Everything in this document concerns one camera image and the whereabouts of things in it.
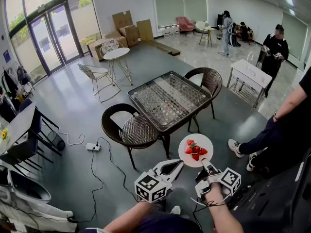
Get medium cardboard box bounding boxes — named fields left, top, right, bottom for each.
left=119, top=25, right=140, bottom=48

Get white round wire-leg table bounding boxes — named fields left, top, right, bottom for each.
left=103, top=47, right=133, bottom=86

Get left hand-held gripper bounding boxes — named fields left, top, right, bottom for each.
left=134, top=159, right=185, bottom=203

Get low wide cardboard box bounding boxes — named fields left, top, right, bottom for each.
left=87, top=32, right=129, bottom=62

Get black hard case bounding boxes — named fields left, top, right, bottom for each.
left=228, top=149, right=311, bottom=233

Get glass double door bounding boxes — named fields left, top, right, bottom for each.
left=28, top=1, right=85, bottom=76

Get person's right hand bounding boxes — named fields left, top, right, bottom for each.
left=205, top=183, right=229, bottom=206

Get clothes rack with bags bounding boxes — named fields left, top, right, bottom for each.
left=0, top=66, right=35, bottom=102

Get wooden planks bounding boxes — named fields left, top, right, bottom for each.
left=143, top=40, right=181, bottom=57

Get white round plate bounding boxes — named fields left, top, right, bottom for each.
left=178, top=133, right=214, bottom=168

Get dark wicker armchair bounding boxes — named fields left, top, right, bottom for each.
left=184, top=67, right=223, bottom=133
left=101, top=103, right=168, bottom=170

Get grey desk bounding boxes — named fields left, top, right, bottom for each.
left=0, top=101, right=37, bottom=155

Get person's left forearm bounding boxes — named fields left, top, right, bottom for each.
left=103, top=201, right=157, bottom=233

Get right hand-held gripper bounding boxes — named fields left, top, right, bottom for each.
left=195, top=158, right=242, bottom=199

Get white wire rocking chair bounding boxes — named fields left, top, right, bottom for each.
left=77, top=63, right=121, bottom=103

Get white floor robot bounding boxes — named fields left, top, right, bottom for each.
left=0, top=165, right=78, bottom=233

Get white armchair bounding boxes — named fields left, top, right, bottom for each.
left=194, top=21, right=210, bottom=34

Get tall cardboard box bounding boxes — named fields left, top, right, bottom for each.
left=112, top=10, right=134, bottom=32

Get person's right forearm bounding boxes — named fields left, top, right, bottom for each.
left=208, top=202, right=244, bottom=233

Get patterned cushion wire chair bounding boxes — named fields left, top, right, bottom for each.
left=99, top=38, right=125, bottom=61

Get black mesh waste bin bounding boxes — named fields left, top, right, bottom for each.
left=47, top=131, right=66, bottom=151

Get white floor cable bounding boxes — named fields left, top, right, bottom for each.
left=41, top=122, right=87, bottom=147

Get black floor cable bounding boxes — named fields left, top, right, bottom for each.
left=67, top=136, right=139, bottom=224

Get small pale side table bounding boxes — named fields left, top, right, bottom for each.
left=199, top=26, right=216, bottom=47

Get dark blue chair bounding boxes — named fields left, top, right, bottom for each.
left=7, top=98, right=63, bottom=172

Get pink armchair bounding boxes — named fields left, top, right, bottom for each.
left=176, top=17, right=196, bottom=36

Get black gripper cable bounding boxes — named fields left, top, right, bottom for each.
left=192, top=201, right=228, bottom=230

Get person's dark clothing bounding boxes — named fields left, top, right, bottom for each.
left=79, top=209, right=204, bottom=233

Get glass top wicker table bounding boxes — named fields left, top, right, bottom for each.
left=128, top=70, right=213, bottom=159

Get flat cardboard sheet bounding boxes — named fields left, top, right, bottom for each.
left=137, top=19, right=155, bottom=42

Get white wire rack table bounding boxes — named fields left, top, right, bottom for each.
left=226, top=51, right=273, bottom=108

